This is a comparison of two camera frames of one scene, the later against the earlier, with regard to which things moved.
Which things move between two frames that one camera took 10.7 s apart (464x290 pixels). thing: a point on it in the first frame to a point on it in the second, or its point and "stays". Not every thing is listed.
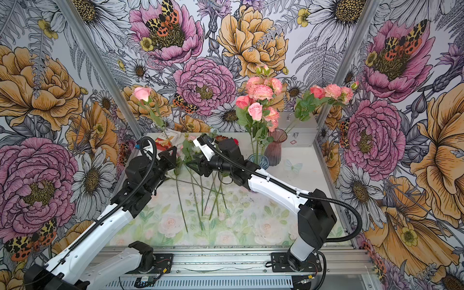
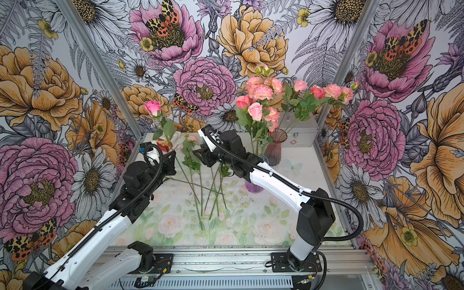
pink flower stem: [260, 91] stays
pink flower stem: [339, 95] stays
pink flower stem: [271, 115] stays
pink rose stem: [142, 95] to [292, 99]
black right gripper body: [215, 164] to [217, 156]
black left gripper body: [162, 167] stays
